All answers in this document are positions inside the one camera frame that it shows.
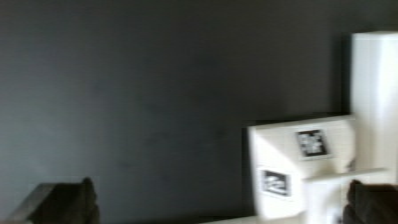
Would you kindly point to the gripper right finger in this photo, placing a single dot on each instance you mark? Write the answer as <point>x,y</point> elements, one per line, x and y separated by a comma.
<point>372,207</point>

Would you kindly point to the white frame wall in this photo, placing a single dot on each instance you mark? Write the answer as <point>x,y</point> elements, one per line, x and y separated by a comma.
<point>373,97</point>

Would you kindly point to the white lamp base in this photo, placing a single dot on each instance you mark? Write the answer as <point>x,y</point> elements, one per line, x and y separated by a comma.
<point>302,161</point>

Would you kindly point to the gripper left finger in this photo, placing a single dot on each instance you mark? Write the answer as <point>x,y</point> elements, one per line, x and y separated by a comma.
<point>61,203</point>

